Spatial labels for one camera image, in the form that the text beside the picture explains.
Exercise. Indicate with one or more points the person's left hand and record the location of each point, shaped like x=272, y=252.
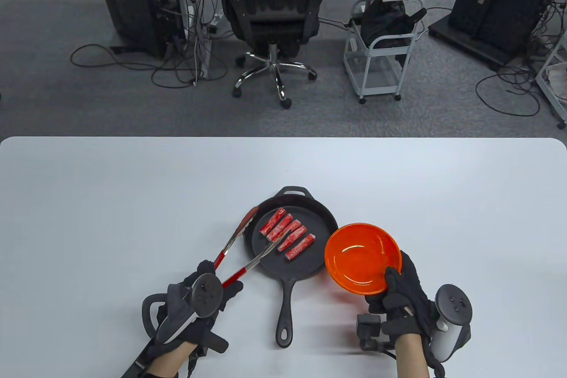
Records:
x=230, y=294

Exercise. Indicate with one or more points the person's right hand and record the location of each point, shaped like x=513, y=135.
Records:
x=407, y=294

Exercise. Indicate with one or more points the orange plastic bowl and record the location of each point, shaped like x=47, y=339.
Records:
x=363, y=258

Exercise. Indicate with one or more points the red white crab stick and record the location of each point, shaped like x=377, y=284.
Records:
x=293, y=238
x=279, y=227
x=300, y=247
x=287, y=231
x=273, y=221

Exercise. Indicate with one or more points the black cast iron pan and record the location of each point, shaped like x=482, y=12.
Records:
x=319, y=218

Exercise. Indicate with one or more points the person's right forearm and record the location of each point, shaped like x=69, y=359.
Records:
x=412, y=360

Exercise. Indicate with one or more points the person's left forearm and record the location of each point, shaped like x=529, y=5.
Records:
x=168, y=362

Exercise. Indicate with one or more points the grey handheld controller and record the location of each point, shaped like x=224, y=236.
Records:
x=208, y=296
x=454, y=305

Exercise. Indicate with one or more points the black wrist sensor box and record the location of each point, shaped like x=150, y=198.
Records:
x=137, y=367

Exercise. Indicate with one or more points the white rolling cart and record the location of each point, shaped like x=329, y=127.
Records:
x=364, y=72

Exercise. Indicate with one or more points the white desk leg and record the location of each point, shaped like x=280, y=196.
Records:
x=203, y=59

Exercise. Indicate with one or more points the white metal rack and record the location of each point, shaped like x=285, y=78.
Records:
x=559, y=79

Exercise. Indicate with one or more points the black bag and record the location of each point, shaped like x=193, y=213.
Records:
x=385, y=23

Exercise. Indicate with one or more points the white power strip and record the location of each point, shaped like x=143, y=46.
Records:
x=217, y=19

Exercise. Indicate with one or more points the black computer tower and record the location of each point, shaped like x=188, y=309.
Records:
x=128, y=1

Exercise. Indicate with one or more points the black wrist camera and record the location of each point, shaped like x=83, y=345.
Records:
x=370, y=329

